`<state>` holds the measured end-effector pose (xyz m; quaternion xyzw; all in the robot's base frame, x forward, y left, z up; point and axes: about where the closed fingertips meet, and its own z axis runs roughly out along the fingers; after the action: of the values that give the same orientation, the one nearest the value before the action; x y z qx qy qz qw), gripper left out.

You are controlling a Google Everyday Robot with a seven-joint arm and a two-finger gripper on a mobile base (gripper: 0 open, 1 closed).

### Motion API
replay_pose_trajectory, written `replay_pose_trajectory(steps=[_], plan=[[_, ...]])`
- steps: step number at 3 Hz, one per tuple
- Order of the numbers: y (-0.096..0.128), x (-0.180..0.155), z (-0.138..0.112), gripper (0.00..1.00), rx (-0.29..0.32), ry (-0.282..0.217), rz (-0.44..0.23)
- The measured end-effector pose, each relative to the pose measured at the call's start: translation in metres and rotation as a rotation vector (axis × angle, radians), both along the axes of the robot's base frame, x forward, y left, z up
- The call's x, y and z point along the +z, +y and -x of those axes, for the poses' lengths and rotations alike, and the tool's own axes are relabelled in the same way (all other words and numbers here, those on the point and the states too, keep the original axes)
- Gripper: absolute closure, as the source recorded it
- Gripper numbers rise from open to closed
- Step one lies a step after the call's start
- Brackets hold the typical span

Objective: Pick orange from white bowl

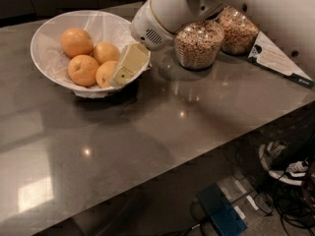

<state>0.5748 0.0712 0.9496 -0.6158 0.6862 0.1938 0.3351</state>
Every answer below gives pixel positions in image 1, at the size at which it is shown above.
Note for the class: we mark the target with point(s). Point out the white bowl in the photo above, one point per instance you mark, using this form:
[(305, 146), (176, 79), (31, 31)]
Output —
[(44, 64)]

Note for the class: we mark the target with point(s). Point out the middle glass cereal jar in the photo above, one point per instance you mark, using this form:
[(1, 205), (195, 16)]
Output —
[(197, 45)]

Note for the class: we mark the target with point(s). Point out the orange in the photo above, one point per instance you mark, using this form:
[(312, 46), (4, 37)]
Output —
[(75, 41), (105, 51), (104, 74), (82, 70)]

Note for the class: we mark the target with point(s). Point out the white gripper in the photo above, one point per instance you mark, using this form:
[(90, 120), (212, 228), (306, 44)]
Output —
[(147, 28)]

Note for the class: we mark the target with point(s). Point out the right glass cereal jar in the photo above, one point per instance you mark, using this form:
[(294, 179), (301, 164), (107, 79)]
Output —
[(239, 33)]

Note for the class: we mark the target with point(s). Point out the blue box on floor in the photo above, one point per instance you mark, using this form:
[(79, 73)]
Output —
[(220, 212)]

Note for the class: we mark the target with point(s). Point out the allergens info sign card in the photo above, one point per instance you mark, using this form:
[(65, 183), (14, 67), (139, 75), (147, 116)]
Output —
[(265, 54)]

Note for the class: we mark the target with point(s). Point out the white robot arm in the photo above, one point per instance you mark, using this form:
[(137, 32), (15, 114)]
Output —
[(289, 24)]

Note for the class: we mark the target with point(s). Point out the glass cereal jar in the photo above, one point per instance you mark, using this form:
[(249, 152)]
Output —
[(197, 45), (239, 33)]

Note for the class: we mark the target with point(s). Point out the white paper bowl liner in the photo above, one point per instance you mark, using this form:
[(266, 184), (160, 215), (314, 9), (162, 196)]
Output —
[(101, 27)]

